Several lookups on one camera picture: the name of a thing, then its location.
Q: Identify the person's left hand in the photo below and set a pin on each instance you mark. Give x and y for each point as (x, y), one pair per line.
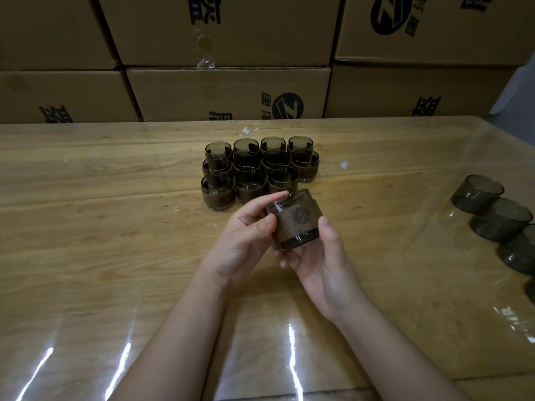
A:
(238, 250)

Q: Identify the person's right hand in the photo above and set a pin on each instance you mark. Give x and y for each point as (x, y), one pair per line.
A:
(330, 279)

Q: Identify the smoky tinted glass cup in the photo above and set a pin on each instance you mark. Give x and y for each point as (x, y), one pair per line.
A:
(251, 176)
(273, 142)
(282, 173)
(300, 141)
(217, 163)
(299, 242)
(246, 144)
(275, 157)
(218, 147)
(217, 180)
(304, 156)
(247, 159)

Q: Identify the cluster of smoky glass cups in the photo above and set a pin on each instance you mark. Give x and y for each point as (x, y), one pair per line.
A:
(476, 192)

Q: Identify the person's left forearm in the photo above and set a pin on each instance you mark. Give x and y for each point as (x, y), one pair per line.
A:
(167, 350)

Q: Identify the person's right forearm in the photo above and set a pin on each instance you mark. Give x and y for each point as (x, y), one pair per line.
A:
(397, 359)

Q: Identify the white paper scrap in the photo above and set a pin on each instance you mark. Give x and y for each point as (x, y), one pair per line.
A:
(247, 130)

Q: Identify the stack of brown cardboard boxes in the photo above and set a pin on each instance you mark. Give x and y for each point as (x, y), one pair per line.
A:
(225, 96)

